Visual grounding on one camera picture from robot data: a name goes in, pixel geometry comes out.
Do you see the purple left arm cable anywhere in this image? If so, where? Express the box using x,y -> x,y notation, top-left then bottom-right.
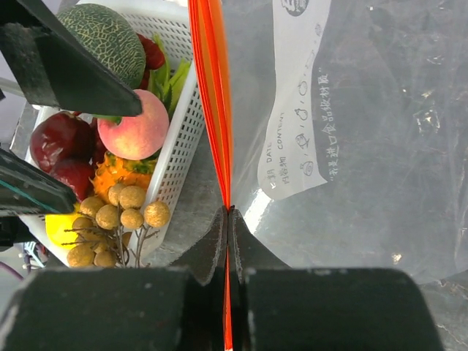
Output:
0,261 -> 26,281

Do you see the yellow lemon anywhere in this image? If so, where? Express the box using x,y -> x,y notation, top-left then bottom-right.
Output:
45,203 -> 80,250

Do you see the green leafy vegetable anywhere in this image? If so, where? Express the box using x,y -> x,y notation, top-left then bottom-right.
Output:
148,34 -> 191,118

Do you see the red toy lobster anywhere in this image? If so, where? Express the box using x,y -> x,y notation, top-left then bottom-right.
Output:
137,34 -> 165,90

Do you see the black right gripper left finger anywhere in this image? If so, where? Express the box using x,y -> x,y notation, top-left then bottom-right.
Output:
1,208 -> 227,350

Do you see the pink peach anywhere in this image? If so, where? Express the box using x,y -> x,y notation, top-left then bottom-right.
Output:
97,89 -> 170,160

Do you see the orange horned melon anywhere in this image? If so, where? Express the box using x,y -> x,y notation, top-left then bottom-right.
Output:
91,151 -> 158,203

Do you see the white plastic basket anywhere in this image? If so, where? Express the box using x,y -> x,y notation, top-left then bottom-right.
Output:
18,0 -> 208,270

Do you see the brown longan bunch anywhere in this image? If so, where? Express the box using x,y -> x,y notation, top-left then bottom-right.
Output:
67,183 -> 171,268

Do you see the clear orange-zipper zip bag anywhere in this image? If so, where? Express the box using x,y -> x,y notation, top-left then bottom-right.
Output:
189,1 -> 467,350

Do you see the green netted melon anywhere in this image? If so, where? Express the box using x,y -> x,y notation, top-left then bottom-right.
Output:
56,4 -> 146,89

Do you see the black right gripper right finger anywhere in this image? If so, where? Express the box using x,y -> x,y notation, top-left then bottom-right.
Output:
226,208 -> 467,350

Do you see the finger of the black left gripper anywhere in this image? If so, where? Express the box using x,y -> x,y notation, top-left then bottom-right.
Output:
1,1 -> 142,116
1,149 -> 77,216

